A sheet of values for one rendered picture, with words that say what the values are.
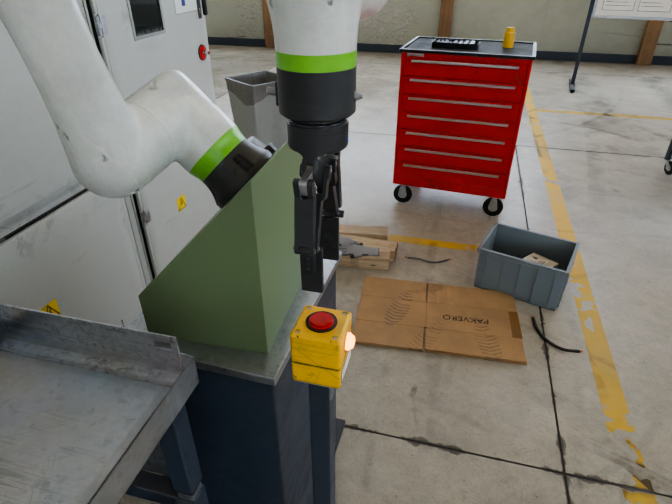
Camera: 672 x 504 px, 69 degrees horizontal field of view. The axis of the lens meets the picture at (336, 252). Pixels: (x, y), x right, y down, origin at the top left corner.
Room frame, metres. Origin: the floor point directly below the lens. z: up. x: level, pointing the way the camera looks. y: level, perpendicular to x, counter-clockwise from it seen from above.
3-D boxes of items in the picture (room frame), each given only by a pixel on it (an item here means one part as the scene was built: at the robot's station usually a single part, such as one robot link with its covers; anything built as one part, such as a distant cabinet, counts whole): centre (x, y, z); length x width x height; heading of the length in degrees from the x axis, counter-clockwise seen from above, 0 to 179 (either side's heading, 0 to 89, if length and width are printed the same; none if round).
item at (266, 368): (0.87, 0.21, 0.74); 0.45 x 0.34 x 0.02; 164
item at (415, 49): (2.93, -0.75, 0.51); 0.70 x 0.48 x 1.03; 70
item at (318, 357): (0.59, 0.02, 0.85); 0.08 x 0.08 x 0.10; 75
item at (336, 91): (0.59, 0.03, 1.25); 0.12 x 0.09 x 0.06; 75
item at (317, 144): (0.59, 0.02, 1.18); 0.08 x 0.07 x 0.09; 165
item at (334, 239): (0.63, 0.01, 1.03); 0.03 x 0.01 x 0.07; 75
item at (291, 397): (0.87, 0.21, 0.37); 0.42 x 0.32 x 0.73; 164
